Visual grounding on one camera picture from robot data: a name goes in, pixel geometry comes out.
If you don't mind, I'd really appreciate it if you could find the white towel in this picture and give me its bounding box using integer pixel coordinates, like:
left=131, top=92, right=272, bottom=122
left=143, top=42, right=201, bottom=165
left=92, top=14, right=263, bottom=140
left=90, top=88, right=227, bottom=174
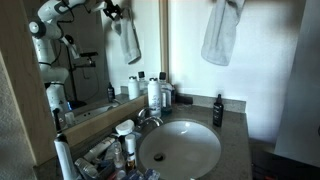
left=200, top=0, right=246, bottom=67

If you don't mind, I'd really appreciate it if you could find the tall white bottle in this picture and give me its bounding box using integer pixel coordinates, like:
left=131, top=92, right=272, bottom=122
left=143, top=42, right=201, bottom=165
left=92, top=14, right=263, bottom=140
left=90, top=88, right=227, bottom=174
left=147, top=76, right=163, bottom=118

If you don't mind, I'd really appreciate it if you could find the clear bottle with black cap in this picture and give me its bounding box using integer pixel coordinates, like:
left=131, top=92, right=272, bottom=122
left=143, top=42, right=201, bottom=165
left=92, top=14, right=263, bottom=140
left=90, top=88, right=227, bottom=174
left=158, top=71, right=175, bottom=114

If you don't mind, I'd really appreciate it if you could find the chrome faucet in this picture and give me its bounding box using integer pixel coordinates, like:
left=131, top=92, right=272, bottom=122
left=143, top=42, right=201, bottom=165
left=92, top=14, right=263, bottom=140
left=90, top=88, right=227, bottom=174
left=135, top=106, right=165, bottom=128

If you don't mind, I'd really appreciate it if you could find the white round jar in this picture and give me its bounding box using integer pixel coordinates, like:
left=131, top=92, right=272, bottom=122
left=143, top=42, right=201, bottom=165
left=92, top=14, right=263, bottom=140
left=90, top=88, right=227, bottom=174
left=115, top=118, right=136, bottom=136

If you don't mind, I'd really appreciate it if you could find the small white bottle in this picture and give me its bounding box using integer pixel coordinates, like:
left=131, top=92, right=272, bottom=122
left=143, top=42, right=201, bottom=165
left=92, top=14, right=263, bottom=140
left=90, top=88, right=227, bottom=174
left=124, top=133, right=138, bottom=170

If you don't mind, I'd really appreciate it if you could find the white round sink basin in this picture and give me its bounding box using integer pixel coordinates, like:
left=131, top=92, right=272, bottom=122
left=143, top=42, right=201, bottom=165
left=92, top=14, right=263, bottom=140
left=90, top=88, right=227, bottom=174
left=137, top=119, right=222, bottom=180

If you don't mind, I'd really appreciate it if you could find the dark brown dropper bottle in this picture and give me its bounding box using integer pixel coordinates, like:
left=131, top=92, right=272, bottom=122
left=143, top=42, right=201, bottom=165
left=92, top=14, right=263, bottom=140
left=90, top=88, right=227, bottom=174
left=212, top=93, right=225, bottom=128

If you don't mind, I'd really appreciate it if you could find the wood-framed mirror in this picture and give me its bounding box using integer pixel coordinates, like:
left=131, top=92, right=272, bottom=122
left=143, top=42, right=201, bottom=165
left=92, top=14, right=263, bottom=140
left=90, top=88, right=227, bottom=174
left=0, top=0, right=170, bottom=166

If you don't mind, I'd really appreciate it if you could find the small clear bottle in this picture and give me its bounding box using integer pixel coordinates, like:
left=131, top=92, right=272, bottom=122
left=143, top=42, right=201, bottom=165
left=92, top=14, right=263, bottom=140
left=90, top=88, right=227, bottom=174
left=113, top=141, right=126, bottom=172

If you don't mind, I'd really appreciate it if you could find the white cosmetic tube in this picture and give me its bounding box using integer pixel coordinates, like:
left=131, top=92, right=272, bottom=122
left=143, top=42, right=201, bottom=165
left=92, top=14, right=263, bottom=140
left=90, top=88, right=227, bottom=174
left=83, top=135, right=116, bottom=163

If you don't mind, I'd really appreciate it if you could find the grey squeezed tube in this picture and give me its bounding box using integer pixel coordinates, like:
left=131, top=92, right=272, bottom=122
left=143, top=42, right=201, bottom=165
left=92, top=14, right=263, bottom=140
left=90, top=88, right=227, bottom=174
left=74, top=157, right=100, bottom=180

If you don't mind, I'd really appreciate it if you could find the grey flat panel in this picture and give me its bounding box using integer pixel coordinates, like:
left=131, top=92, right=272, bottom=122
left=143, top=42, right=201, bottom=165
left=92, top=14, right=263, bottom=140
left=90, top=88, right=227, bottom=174
left=273, top=0, right=320, bottom=168

